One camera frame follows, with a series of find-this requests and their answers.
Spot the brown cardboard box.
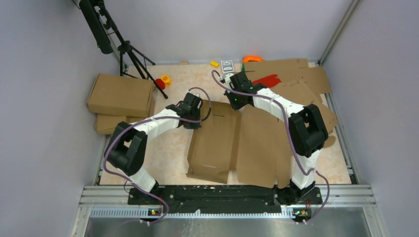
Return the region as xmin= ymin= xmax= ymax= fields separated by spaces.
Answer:
xmin=186 ymin=101 xmax=292 ymax=189
xmin=87 ymin=74 xmax=154 ymax=118

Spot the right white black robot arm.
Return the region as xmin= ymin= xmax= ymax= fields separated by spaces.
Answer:
xmin=212 ymin=71 xmax=329 ymax=203

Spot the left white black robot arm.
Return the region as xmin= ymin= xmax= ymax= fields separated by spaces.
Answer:
xmin=104 ymin=92 xmax=203 ymax=204

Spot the folded brown cardboard box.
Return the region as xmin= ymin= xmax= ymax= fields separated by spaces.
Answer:
xmin=87 ymin=74 xmax=154 ymax=118

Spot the lower folded cardboard box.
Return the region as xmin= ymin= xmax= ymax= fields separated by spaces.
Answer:
xmin=94 ymin=114 xmax=144 ymax=135

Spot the blue playing card deck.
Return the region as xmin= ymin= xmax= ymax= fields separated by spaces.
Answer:
xmin=220 ymin=60 xmax=235 ymax=74

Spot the red plastic sheet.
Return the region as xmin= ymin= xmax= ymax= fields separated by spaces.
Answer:
xmin=252 ymin=74 xmax=282 ymax=88

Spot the small yellow block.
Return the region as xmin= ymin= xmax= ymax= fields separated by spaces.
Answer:
xmin=210 ymin=61 xmax=219 ymax=68

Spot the red yellow toy spool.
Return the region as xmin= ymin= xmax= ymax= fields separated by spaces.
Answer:
xmin=155 ymin=75 xmax=171 ymax=90

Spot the stack of flat cardboard sheets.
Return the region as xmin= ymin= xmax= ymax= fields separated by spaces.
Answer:
xmin=239 ymin=59 xmax=338 ymax=151

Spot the orange plastic ring toy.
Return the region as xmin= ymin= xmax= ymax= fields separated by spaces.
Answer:
xmin=242 ymin=55 xmax=264 ymax=63

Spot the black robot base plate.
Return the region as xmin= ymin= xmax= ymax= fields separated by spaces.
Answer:
xmin=127 ymin=185 xmax=323 ymax=214

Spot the black camera tripod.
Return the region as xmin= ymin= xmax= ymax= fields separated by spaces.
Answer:
xmin=73 ymin=0 xmax=168 ymax=99

